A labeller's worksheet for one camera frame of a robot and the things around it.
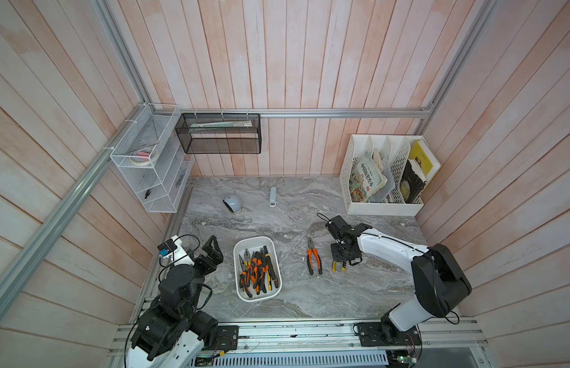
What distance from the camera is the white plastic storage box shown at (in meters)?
0.81

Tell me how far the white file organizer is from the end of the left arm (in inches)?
26.0

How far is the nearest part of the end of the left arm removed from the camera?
0.58 metres
